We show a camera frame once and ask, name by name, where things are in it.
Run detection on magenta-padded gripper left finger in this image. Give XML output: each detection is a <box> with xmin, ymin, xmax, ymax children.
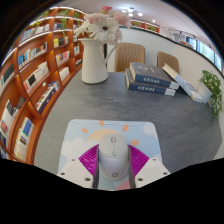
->
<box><xmin>57</xmin><ymin>143</ymin><xmax>101</xmax><ymax>190</ymax></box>

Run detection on tan upholstered chair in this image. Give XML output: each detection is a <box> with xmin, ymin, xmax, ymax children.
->
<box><xmin>156</xmin><ymin>51</ymin><xmax>180</xmax><ymax>75</ymax></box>
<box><xmin>114</xmin><ymin>42</ymin><xmax>146</xmax><ymax>73</ymax></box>

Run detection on ceiling lights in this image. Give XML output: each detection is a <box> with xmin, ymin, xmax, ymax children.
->
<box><xmin>121</xmin><ymin>7</ymin><xmax>144</xmax><ymax>18</ymax></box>

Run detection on window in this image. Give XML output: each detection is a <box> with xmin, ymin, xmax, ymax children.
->
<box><xmin>184</xmin><ymin>34</ymin><xmax>223</xmax><ymax>71</ymax></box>

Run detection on blue and white book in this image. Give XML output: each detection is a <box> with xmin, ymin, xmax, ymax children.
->
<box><xmin>184</xmin><ymin>83</ymin><xmax>204</xmax><ymax>104</ymax></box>

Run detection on orange wooden shelf unit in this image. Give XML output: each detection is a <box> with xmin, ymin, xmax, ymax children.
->
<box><xmin>0</xmin><ymin>5</ymin><xmax>161</xmax><ymax>165</ymax></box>

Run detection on pastel cartoon print mouse pad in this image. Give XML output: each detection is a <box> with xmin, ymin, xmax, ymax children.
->
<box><xmin>57</xmin><ymin>119</ymin><xmax>162</xmax><ymax>191</ymax></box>

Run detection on green plant in white pot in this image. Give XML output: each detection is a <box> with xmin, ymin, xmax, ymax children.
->
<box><xmin>197</xmin><ymin>69</ymin><xmax>224</xmax><ymax>118</ymax></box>

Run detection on white pitcher vase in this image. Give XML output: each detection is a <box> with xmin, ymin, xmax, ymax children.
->
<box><xmin>77</xmin><ymin>37</ymin><xmax>118</xmax><ymax>85</ymax></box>

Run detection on light grey computer mouse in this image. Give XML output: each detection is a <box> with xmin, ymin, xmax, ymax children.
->
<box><xmin>97</xmin><ymin>133</ymin><xmax>131</xmax><ymax>182</ymax></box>

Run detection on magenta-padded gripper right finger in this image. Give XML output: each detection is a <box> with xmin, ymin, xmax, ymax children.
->
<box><xmin>127</xmin><ymin>143</ymin><xmax>172</xmax><ymax>189</ymax></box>

